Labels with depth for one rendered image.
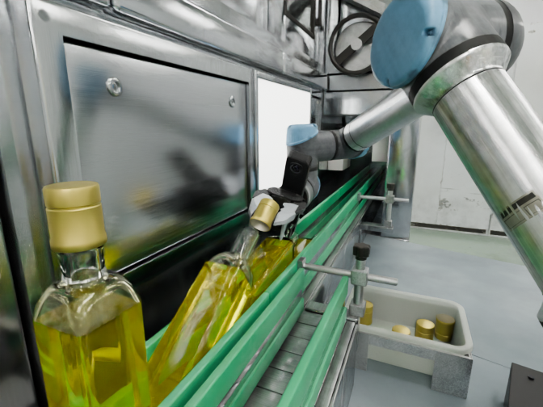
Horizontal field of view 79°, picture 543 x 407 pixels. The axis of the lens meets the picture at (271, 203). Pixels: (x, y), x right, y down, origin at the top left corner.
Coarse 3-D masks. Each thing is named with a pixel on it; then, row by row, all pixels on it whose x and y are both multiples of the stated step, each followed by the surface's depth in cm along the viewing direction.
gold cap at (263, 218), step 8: (264, 200) 53; (272, 200) 53; (256, 208) 53; (264, 208) 52; (272, 208) 53; (256, 216) 51; (264, 216) 51; (272, 216) 52; (256, 224) 54; (264, 224) 54
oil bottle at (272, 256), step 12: (264, 240) 61; (276, 240) 61; (288, 240) 61; (252, 252) 57; (264, 252) 57; (276, 252) 56; (288, 252) 59; (252, 264) 53; (264, 264) 53; (276, 264) 54; (288, 264) 60; (264, 276) 50; (276, 276) 54; (252, 288) 46; (264, 288) 50; (252, 300) 46
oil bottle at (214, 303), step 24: (216, 264) 42; (240, 264) 42; (192, 288) 40; (216, 288) 40; (240, 288) 41; (192, 312) 38; (216, 312) 37; (240, 312) 42; (168, 336) 37; (192, 336) 36; (216, 336) 37; (168, 360) 35; (192, 360) 34; (168, 384) 33
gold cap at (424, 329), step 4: (420, 320) 67; (424, 320) 67; (416, 324) 66; (420, 324) 66; (424, 324) 66; (428, 324) 66; (432, 324) 66; (416, 328) 66; (420, 328) 65; (424, 328) 65; (428, 328) 64; (432, 328) 65; (416, 332) 66; (420, 332) 65; (424, 332) 65; (428, 332) 65; (432, 332) 65; (416, 336) 66; (420, 336) 65; (424, 336) 65; (428, 336) 65; (432, 336) 65; (432, 340) 66
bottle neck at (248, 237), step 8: (240, 232) 48; (248, 232) 47; (256, 232) 48; (240, 240) 46; (248, 240) 46; (256, 240) 47; (232, 248) 46; (240, 248) 45; (248, 248) 46; (248, 256) 46
